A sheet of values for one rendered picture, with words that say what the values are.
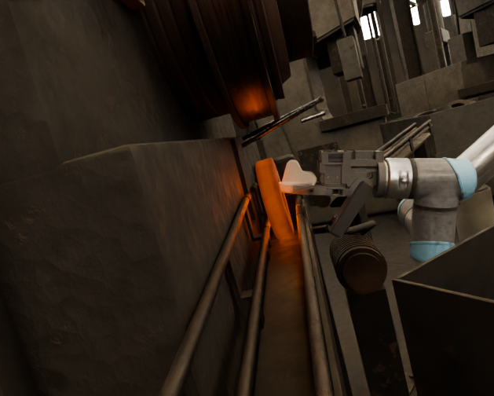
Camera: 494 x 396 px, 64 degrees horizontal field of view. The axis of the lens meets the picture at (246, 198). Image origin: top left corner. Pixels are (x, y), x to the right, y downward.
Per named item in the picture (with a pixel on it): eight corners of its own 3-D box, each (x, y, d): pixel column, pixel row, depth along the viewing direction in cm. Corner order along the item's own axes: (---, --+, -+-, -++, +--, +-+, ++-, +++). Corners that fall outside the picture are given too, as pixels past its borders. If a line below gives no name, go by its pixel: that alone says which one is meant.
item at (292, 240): (269, 254, 70) (268, 251, 70) (274, 229, 89) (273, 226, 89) (310, 246, 69) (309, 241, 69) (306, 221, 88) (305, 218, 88)
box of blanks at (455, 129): (449, 226, 260) (426, 110, 250) (387, 210, 342) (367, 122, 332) (584, 185, 271) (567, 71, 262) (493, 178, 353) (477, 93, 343)
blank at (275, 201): (283, 255, 76) (299, 251, 76) (261, 203, 66) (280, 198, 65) (270, 198, 87) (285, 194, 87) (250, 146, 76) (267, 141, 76)
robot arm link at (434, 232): (441, 249, 82) (446, 196, 79) (459, 269, 71) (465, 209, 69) (401, 247, 83) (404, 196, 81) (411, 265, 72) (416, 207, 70)
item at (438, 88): (445, 159, 519) (429, 75, 505) (521, 157, 412) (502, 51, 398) (410, 170, 509) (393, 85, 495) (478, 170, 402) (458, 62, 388)
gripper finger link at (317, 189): (292, 181, 75) (338, 182, 75) (292, 191, 76) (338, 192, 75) (292, 185, 71) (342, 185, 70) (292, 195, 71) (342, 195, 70)
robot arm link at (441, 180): (477, 208, 69) (482, 159, 67) (411, 207, 70) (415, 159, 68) (458, 199, 76) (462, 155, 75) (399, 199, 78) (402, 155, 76)
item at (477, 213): (486, 342, 135) (458, 195, 128) (470, 325, 146) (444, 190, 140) (524, 335, 133) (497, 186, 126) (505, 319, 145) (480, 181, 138)
